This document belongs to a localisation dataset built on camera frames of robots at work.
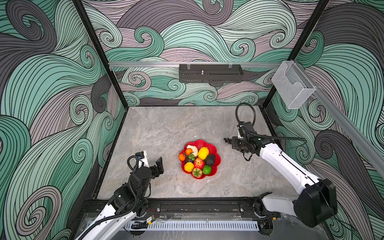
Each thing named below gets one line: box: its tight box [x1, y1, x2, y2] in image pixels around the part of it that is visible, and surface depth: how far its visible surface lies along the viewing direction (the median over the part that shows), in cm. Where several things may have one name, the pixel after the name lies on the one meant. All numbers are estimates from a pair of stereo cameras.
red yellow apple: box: [192, 167, 203, 179], surface depth 80 cm
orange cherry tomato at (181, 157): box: [179, 153, 186, 161], surface depth 87 cm
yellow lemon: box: [198, 146, 209, 160], surface depth 91 cm
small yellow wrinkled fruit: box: [184, 161, 195, 173], surface depth 84 cm
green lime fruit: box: [202, 165, 212, 175], surface depth 83 cm
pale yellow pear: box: [186, 145, 198, 157], surface depth 91 cm
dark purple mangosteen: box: [185, 156, 194, 165], surface depth 87 cm
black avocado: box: [205, 154, 216, 167], surface depth 87 cm
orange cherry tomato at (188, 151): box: [185, 148, 193, 156], surface depth 87 cm
